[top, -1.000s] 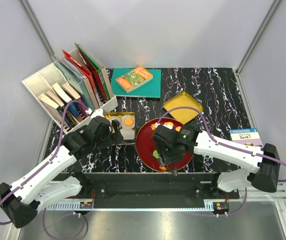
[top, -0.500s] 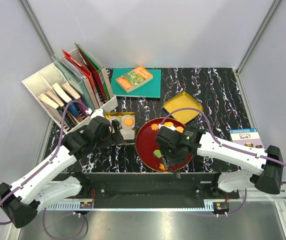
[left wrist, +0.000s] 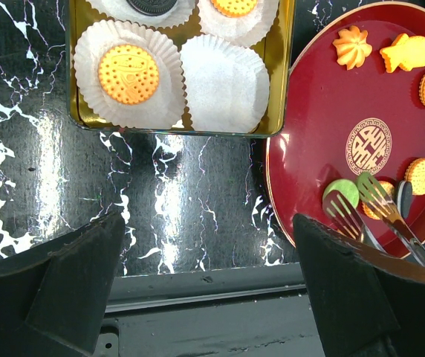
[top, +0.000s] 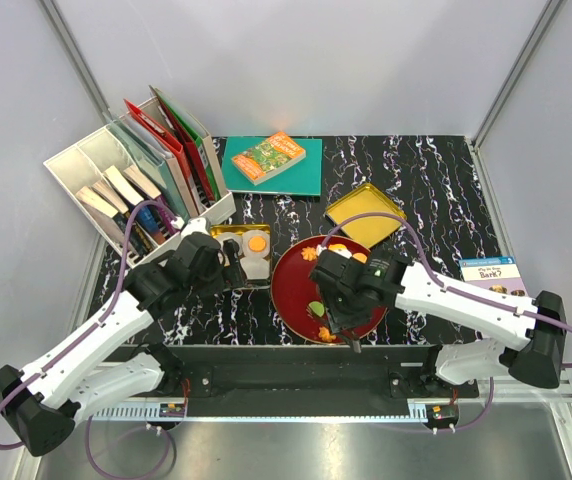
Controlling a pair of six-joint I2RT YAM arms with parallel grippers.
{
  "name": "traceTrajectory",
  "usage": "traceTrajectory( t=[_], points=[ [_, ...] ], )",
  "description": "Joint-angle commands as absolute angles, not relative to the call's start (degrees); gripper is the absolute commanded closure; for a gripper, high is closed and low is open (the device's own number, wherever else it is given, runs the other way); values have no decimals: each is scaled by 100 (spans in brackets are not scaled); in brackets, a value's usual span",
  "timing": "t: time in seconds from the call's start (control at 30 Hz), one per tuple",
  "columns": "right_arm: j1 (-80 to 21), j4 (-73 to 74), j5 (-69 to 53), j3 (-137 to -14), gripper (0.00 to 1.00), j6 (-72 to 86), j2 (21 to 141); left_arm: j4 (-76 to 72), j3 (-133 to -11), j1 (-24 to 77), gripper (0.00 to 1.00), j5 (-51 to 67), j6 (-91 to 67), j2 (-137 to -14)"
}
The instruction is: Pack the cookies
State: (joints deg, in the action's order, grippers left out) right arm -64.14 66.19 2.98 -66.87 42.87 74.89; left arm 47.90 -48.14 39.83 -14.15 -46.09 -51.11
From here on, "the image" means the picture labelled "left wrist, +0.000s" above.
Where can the metal serving tongs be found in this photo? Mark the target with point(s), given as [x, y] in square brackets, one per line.
[349, 223]

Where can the red round plate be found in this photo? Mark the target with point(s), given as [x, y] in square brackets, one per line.
[339, 123]

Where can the orange swirl cookie top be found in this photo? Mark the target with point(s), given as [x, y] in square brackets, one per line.
[352, 47]

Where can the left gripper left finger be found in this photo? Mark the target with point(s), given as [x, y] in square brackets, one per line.
[53, 296]

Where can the black sandwich cookie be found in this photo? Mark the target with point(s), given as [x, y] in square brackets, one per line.
[404, 198]

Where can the gold cookie tin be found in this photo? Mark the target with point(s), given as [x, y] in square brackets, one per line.
[274, 49]

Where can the green macaron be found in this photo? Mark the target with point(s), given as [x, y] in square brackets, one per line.
[347, 188]

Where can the orange fish cookie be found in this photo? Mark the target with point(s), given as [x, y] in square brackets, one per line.
[406, 52]

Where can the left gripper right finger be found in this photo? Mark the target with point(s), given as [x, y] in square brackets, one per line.
[365, 302]

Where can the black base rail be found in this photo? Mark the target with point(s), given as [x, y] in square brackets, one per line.
[261, 311]

